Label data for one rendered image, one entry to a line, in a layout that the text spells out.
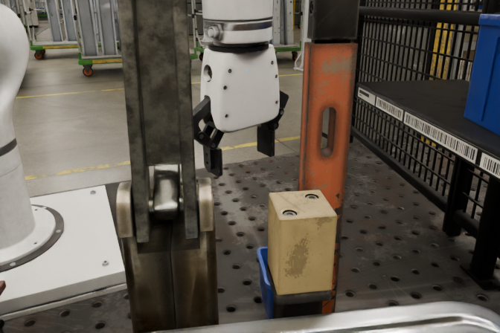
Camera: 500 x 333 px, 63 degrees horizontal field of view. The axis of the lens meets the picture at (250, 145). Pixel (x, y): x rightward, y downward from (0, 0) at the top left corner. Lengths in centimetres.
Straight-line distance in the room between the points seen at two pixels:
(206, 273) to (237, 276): 51
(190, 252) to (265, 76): 31
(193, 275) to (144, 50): 14
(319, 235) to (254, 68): 30
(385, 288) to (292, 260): 56
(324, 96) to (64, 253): 66
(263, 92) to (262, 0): 11
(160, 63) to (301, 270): 14
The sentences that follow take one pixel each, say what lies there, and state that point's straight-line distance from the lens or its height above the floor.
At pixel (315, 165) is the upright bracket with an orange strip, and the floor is 108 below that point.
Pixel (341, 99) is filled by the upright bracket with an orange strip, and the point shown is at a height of 112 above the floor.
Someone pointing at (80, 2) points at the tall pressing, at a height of 112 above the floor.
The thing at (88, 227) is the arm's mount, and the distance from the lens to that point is 88.
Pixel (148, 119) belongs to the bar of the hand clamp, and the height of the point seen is 111.
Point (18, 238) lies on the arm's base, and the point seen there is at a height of 77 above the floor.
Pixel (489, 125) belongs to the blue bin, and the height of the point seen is 104.
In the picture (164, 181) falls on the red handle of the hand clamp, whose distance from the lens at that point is 25.
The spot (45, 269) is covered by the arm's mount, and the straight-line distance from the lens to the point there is 81.
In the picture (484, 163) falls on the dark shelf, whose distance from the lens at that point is 50.
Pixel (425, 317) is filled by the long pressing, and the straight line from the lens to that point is 28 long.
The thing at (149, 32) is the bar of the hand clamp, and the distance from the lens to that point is 24.
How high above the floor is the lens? 118
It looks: 20 degrees down
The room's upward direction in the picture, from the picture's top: straight up
